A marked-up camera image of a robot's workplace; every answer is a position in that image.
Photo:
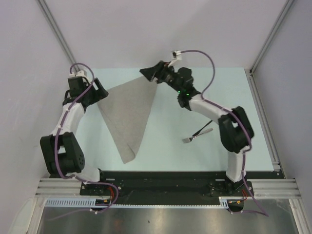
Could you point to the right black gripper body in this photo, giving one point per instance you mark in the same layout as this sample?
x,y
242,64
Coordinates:
x,y
166,75

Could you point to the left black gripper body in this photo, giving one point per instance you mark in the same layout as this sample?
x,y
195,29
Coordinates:
x,y
94,95

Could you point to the grey cloth napkin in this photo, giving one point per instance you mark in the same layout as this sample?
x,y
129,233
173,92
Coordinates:
x,y
126,111

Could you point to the black knife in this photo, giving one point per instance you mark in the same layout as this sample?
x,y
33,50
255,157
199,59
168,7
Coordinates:
x,y
196,133

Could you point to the silver metal fork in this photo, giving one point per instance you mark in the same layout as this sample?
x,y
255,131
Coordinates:
x,y
190,139

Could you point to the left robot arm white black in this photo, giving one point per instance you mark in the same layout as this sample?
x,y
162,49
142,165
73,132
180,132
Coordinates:
x,y
61,150

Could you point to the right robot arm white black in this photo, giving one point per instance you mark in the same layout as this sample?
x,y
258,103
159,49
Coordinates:
x,y
235,128

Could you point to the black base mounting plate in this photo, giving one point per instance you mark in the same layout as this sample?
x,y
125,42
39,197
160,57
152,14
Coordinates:
x,y
107,177

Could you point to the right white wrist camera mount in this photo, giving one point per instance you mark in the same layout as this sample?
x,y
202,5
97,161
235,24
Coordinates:
x,y
176,56

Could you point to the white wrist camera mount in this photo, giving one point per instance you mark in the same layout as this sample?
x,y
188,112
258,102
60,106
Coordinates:
x,y
81,73
176,56

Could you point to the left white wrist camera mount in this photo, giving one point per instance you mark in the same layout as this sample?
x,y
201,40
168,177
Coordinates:
x,y
81,73

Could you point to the left aluminium frame post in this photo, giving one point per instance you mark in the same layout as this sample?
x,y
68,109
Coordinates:
x,y
47,13

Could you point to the aluminium frame post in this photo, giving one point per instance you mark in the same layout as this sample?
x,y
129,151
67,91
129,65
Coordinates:
x,y
47,13
289,4

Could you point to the right aluminium frame post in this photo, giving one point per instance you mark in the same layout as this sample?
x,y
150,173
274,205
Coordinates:
x,y
289,4

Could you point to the white slotted cable duct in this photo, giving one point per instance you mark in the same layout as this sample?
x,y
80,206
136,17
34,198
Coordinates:
x,y
215,203

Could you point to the aluminium front rail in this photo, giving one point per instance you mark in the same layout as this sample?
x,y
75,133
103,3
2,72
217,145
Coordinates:
x,y
260,188

